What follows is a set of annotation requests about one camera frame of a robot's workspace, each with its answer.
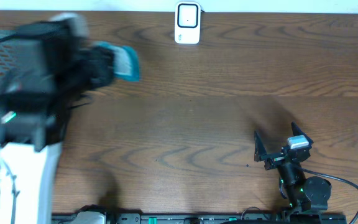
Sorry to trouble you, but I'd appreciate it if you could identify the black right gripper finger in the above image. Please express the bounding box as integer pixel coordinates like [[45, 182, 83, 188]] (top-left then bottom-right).
[[254, 131, 267, 162], [291, 121, 314, 146]]

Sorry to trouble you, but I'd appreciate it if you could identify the teal mouthwash bottle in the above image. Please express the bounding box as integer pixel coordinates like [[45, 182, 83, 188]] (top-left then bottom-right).
[[94, 42, 140, 82]]

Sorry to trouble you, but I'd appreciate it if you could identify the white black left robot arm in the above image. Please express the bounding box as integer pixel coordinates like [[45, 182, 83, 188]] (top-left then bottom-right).
[[0, 39, 139, 223]]

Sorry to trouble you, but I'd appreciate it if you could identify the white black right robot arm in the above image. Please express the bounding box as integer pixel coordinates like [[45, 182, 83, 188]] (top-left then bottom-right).
[[254, 123, 332, 220]]

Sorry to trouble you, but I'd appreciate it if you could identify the white barcode scanner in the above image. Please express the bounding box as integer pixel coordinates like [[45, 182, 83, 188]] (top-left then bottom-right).
[[174, 1, 201, 44]]

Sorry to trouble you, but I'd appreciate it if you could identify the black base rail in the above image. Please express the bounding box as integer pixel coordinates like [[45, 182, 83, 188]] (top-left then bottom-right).
[[51, 211, 348, 224]]

